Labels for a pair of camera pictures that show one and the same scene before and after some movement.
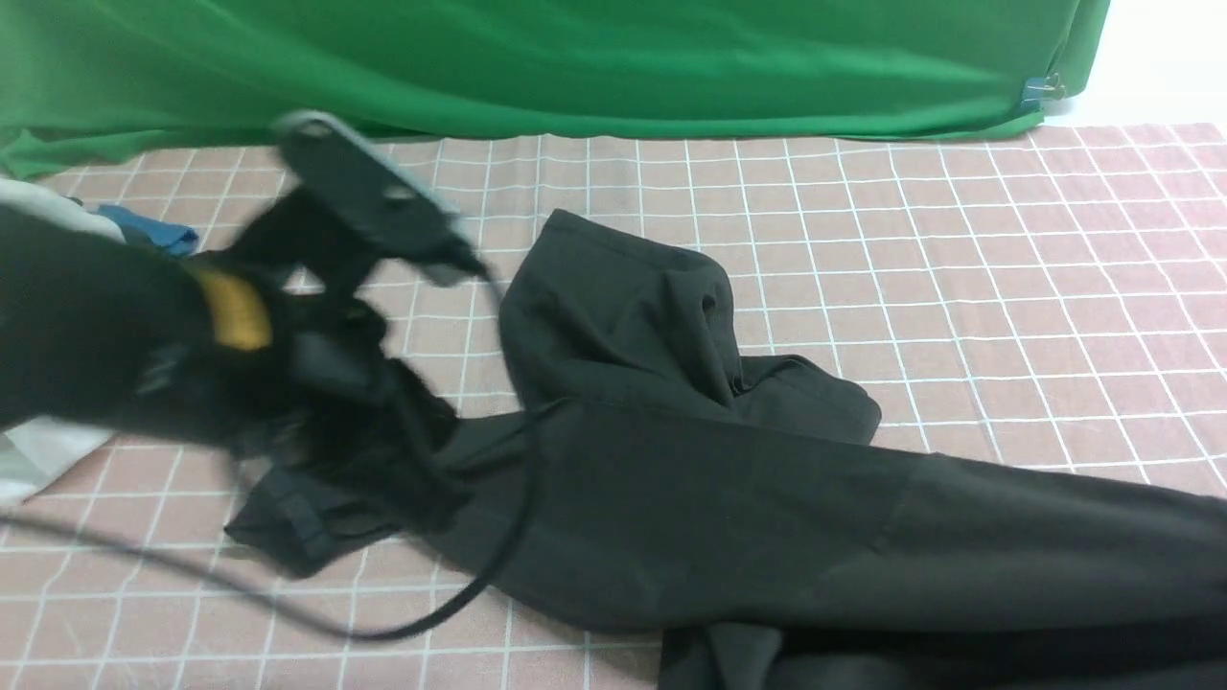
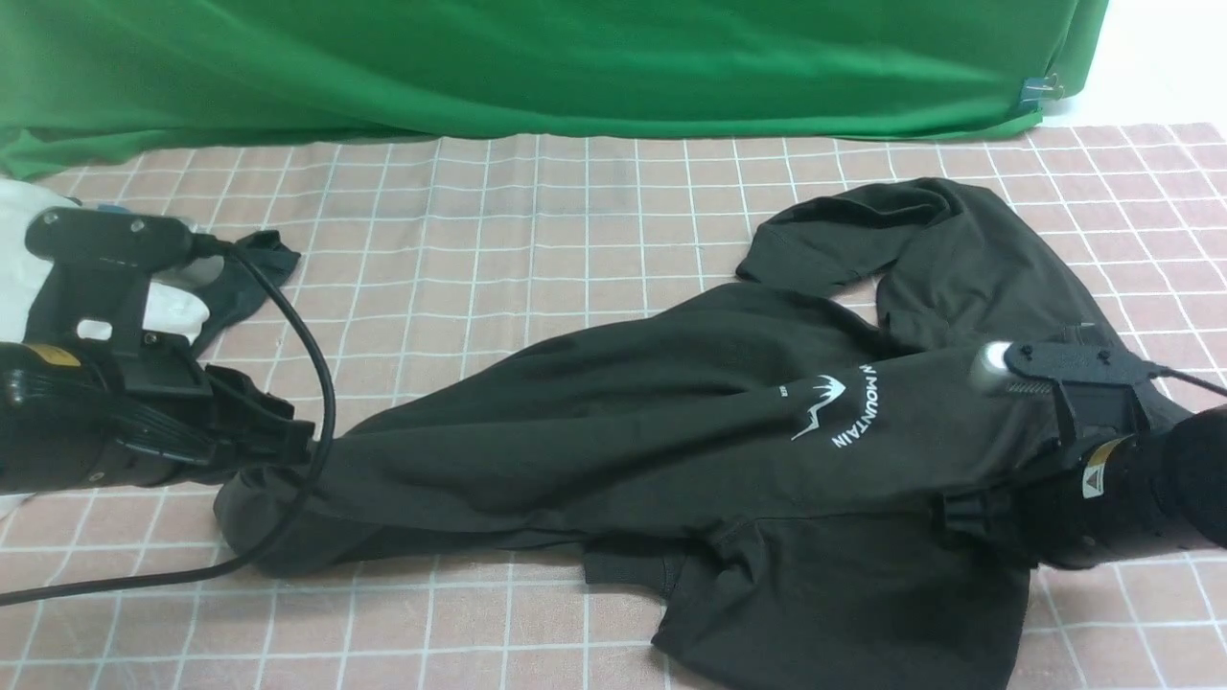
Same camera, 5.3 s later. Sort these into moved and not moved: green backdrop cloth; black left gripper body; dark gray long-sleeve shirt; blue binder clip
Moved: dark gray long-sleeve shirt; black left gripper body
Not moved: blue binder clip; green backdrop cloth
